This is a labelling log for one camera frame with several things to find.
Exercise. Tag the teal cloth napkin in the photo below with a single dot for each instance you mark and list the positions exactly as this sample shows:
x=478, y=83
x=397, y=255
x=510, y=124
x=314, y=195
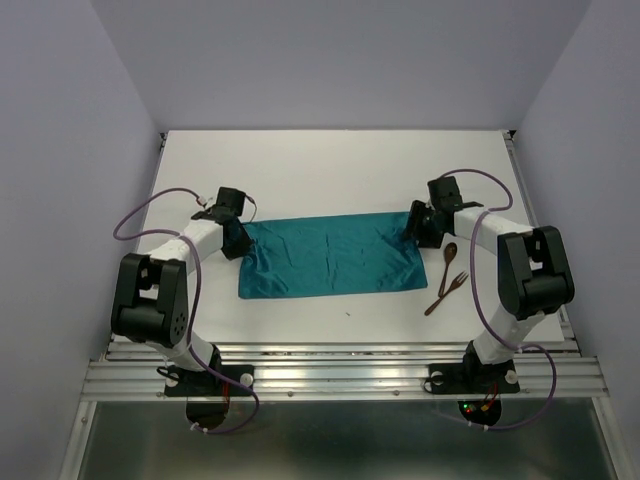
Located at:
x=330, y=255

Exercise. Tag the aluminium frame rail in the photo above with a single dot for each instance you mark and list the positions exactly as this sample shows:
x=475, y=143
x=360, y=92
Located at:
x=342, y=372

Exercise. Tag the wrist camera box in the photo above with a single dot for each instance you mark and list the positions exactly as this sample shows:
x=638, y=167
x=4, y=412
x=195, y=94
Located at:
x=444, y=194
x=229, y=202

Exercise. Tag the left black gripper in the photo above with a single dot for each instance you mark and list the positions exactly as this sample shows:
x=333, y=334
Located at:
x=242, y=248

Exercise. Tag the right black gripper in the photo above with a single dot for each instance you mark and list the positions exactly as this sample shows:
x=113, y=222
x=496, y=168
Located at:
x=413, y=226

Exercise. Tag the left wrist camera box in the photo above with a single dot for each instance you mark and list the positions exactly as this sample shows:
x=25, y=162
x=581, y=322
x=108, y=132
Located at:
x=229, y=202

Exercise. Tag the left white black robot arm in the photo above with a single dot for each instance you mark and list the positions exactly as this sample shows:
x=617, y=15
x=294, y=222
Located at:
x=157, y=292

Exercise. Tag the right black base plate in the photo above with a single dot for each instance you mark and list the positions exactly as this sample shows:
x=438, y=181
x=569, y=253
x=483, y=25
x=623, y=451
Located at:
x=458, y=379

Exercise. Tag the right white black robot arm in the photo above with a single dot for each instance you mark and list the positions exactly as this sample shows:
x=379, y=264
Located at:
x=534, y=278

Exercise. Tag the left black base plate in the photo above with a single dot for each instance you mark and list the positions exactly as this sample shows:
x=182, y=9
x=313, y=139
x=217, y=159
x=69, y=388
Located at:
x=180, y=383

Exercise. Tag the brown wooden spoon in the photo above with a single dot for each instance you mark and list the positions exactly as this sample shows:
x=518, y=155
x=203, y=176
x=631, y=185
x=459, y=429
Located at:
x=449, y=254

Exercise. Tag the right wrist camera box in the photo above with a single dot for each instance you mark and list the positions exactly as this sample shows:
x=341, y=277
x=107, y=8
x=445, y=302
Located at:
x=444, y=194

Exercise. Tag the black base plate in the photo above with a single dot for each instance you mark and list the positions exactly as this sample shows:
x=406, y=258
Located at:
x=458, y=379
x=180, y=383

